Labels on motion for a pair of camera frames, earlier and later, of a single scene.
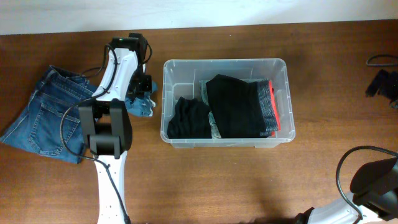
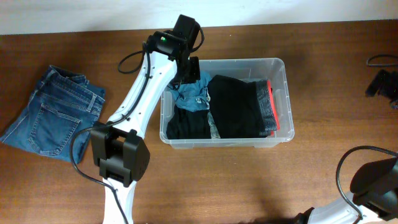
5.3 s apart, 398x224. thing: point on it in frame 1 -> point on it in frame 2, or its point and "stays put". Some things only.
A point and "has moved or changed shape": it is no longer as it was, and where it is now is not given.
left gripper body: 138,81 -> 190,71
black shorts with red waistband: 242,110 stays put
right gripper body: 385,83 stays put
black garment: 191,119 stays put
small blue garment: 142,104 has moved or changed shape
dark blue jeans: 50,126 stays put
